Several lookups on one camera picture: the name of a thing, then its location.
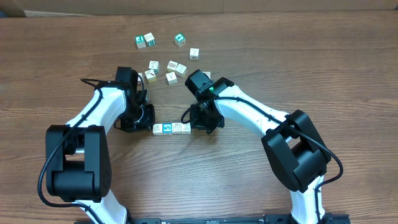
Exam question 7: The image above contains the wooden block green side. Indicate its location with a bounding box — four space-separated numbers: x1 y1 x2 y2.
144 32 156 47

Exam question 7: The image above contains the wooden block yellow side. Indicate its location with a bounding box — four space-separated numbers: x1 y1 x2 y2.
144 69 157 83

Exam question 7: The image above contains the green top wooden block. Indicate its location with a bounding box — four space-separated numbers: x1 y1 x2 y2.
135 35 146 49

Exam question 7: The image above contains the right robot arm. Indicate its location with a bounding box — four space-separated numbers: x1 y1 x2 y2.
185 70 331 223

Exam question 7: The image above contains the wooden block rightmost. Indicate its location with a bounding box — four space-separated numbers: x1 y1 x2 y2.
203 72 211 78

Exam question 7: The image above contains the wooden block red edge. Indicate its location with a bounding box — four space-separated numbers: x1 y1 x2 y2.
172 123 182 134

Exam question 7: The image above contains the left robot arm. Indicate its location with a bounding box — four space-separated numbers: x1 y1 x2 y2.
37 67 155 223

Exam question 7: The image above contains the green number four block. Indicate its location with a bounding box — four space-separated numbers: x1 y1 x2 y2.
174 33 186 47

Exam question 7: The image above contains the wooden block red drawing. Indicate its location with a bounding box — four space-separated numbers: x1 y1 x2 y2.
181 123 192 134

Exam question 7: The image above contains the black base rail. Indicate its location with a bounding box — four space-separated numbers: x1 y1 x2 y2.
127 213 351 224

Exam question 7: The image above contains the wooden block teal side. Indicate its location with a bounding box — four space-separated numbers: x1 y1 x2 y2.
149 60 160 73

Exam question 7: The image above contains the wooden block red side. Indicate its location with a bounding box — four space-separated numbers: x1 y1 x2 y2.
189 48 200 60

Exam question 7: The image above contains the cardboard sheet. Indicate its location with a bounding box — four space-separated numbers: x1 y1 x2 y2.
1 0 397 17

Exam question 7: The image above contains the wooden block brown drawing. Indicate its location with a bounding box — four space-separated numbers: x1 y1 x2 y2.
167 60 178 72

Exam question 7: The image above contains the blue number five block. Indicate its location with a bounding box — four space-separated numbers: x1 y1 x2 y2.
162 123 172 135

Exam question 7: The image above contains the plain wooden block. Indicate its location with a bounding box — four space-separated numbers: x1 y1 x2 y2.
175 63 187 77

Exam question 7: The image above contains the wooden block bulb drawing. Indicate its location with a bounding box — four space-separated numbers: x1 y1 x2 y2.
165 72 178 85

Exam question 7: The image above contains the wooden block red front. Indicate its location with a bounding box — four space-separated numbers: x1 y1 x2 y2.
137 73 144 85

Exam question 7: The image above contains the wooden letter A block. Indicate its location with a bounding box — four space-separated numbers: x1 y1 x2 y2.
152 123 163 135

